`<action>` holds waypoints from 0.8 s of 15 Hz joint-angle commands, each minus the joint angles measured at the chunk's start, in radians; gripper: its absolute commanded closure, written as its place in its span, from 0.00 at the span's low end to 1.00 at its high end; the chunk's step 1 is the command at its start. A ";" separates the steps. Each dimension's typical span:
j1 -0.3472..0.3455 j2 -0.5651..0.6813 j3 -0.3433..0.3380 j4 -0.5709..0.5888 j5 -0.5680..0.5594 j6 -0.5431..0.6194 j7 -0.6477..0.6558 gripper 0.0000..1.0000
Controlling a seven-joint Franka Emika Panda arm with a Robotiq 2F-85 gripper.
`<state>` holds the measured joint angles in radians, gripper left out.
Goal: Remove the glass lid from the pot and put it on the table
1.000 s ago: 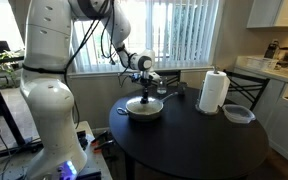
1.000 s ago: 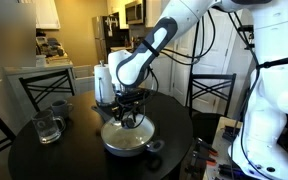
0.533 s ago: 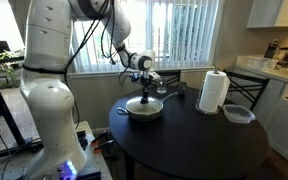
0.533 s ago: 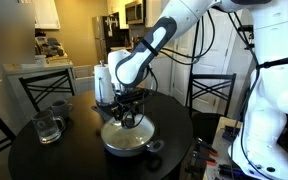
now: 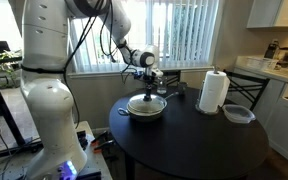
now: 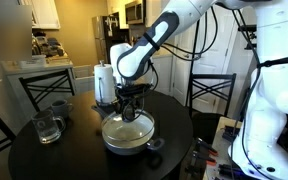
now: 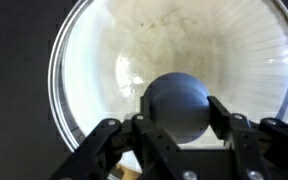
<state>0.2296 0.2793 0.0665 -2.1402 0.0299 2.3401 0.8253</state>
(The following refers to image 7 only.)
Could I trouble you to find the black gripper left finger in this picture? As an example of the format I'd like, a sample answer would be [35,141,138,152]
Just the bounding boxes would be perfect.
[49,95,193,180]

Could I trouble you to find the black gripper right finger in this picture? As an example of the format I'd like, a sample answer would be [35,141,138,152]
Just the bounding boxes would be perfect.
[206,95,288,180]

